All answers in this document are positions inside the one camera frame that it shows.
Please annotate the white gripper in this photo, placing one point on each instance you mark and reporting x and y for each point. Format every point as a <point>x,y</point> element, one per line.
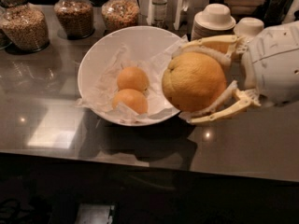
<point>271,66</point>

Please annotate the orange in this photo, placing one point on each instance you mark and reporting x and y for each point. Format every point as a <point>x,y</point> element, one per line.
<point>133,78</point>
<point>193,81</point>
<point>134,99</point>

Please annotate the white bowl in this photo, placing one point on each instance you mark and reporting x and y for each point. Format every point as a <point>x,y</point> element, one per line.
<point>137,44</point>

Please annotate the large stack paper bowls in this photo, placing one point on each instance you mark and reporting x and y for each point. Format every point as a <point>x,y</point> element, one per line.
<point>214,19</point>

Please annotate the small stack paper bowls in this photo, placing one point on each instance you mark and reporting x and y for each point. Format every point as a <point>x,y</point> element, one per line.
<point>248,27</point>

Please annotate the white stand behind bottle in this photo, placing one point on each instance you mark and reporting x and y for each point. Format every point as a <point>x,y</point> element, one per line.
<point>179,12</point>

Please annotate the clear glass bottle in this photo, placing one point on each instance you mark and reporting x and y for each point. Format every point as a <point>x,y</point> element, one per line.
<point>158,13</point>

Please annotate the right glass cereal jar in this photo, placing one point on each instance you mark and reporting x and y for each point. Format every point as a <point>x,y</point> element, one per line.
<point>118,14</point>

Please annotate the glass cereal jar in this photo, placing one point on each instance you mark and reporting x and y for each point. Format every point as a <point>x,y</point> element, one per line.
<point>24,25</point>
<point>118,14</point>
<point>75,17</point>

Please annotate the white crumpled paper liner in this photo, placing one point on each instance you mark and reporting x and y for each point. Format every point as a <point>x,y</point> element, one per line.
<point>106,84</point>

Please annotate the middle glass cereal jar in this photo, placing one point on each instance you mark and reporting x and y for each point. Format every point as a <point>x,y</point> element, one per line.
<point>75,17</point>

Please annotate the grey box below counter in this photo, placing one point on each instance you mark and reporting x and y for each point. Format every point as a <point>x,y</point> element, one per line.
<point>95,214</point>

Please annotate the left glass cereal jar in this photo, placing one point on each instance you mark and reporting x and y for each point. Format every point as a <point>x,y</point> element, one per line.
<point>24,25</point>

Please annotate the partial glass jar far left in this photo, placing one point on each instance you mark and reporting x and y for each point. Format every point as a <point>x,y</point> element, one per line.
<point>4,40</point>

